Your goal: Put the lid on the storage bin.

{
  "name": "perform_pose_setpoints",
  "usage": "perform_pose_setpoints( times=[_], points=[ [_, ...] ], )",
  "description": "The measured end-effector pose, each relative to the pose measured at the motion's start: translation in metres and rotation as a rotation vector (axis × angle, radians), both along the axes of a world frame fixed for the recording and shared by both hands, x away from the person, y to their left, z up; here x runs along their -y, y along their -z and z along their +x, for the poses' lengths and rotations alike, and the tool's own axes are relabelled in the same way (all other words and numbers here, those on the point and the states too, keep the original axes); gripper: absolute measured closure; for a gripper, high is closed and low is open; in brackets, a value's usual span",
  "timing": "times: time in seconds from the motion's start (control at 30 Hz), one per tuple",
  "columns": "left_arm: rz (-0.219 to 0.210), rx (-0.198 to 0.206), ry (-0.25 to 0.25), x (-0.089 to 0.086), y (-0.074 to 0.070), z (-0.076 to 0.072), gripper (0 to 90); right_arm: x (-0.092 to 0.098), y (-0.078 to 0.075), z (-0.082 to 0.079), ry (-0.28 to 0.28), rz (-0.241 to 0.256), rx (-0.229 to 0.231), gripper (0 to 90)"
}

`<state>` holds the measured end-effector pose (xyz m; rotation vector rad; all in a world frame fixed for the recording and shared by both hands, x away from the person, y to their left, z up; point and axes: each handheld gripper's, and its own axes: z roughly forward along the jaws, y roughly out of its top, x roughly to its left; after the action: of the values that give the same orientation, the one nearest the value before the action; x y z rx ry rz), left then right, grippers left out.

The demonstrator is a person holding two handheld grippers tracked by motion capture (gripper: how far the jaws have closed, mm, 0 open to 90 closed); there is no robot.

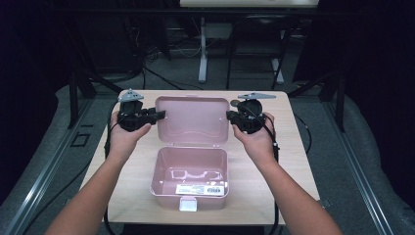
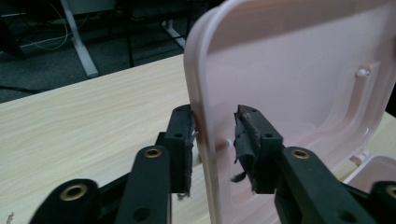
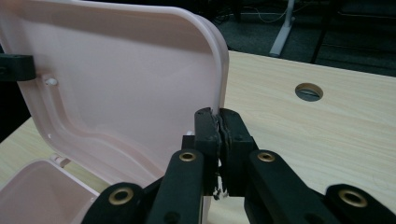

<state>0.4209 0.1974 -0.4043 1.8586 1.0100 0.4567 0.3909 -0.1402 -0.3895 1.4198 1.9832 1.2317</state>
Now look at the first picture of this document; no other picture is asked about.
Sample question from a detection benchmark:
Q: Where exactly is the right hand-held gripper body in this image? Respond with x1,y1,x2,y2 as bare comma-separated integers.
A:
232,91,277,135

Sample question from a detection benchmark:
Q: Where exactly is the white desk top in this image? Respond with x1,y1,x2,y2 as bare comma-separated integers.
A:
179,0,321,9

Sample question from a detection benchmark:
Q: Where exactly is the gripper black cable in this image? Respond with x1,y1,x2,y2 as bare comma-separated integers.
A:
103,101,121,235
239,102,282,235

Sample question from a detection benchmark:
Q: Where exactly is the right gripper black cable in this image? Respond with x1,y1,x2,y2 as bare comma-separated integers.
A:
239,102,282,235

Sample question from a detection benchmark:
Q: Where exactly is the person's left hand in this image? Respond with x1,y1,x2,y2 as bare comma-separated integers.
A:
108,110,153,161

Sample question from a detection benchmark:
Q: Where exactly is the person's right hand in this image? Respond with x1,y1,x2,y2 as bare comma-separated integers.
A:
231,112,279,166

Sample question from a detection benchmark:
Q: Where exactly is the white desk leg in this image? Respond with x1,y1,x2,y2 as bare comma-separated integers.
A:
271,58,285,85
198,17,208,84

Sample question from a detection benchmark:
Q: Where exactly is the black metal stand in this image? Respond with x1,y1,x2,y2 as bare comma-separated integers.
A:
288,69,347,133
66,70,124,130

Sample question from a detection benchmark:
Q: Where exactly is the pink storage box white handle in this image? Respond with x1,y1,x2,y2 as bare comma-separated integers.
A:
149,95,231,212

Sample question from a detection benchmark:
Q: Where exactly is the metal floor rail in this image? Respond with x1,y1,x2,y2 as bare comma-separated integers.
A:
322,100,396,235
0,97,96,235

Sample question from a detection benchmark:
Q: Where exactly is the black chair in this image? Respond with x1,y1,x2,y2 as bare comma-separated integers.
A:
225,14,294,91

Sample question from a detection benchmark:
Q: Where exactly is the black floor cable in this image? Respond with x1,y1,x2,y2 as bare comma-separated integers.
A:
142,66,205,91

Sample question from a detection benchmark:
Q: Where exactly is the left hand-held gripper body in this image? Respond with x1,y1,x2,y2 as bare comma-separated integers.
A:
115,88,151,133

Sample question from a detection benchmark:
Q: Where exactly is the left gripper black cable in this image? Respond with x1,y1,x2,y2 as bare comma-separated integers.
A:
103,101,121,235

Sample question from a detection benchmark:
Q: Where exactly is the black cable beside table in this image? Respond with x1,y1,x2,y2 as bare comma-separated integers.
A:
293,112,313,155

